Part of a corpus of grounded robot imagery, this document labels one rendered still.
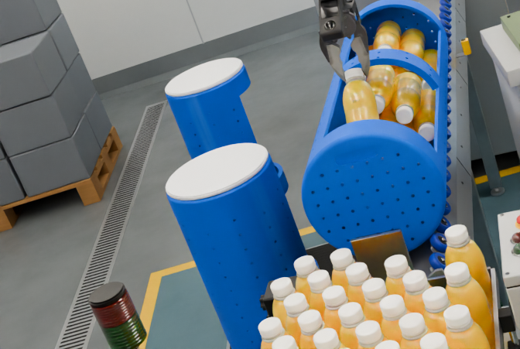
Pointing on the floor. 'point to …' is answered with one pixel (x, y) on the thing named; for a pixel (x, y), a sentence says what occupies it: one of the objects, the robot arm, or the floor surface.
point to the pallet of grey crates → (47, 106)
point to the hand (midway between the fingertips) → (354, 74)
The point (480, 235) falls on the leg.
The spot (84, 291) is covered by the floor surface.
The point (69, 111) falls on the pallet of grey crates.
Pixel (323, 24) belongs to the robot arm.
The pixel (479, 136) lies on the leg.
